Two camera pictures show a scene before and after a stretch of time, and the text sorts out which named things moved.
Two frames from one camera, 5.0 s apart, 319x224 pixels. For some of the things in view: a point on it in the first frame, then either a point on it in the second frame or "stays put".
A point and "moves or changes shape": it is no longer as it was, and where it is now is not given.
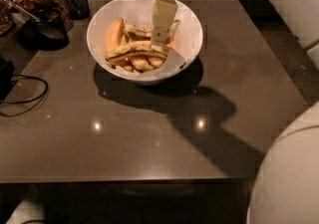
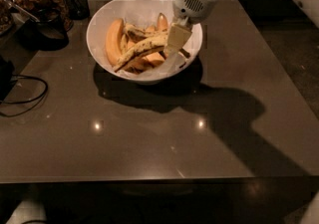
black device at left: [7, 70] stays put
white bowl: [137, 9] stays put
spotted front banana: [129, 47] moves or changes shape
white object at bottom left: [28, 210] stays put
